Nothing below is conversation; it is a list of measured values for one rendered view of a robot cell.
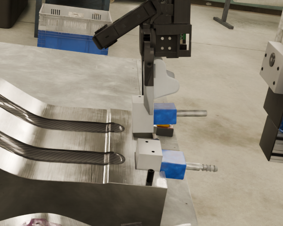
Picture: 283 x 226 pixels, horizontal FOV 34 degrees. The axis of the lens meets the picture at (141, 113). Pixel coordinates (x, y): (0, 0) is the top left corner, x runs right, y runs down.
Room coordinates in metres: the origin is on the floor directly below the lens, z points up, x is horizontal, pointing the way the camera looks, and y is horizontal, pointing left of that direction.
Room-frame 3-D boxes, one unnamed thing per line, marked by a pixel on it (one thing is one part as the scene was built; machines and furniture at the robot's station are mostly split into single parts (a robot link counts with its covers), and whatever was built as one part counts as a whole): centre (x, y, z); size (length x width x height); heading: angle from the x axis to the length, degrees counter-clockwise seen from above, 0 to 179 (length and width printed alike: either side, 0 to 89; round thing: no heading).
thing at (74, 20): (3.94, 0.69, 0.28); 0.61 x 0.41 x 0.15; 99
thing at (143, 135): (0.74, -0.01, 0.87); 0.05 x 0.05 x 0.04; 6
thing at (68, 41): (3.94, 0.69, 0.11); 0.61 x 0.41 x 0.22; 99
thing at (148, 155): (0.63, -0.07, 0.89); 0.13 x 0.05 x 0.05; 96
